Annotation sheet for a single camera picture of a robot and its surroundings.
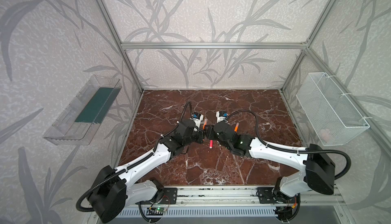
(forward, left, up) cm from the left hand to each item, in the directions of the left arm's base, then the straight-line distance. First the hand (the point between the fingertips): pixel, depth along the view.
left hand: (208, 127), depth 80 cm
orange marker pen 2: (+9, -19, -17) cm, 27 cm away
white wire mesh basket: (-7, -52, +19) cm, 55 cm away
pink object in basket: (-7, -56, +5) cm, 57 cm away
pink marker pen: (-3, -2, -16) cm, 16 cm away
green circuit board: (-36, +25, -18) cm, 47 cm away
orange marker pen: (+1, +2, +2) cm, 3 cm away
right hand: (+1, +1, +2) cm, 3 cm away
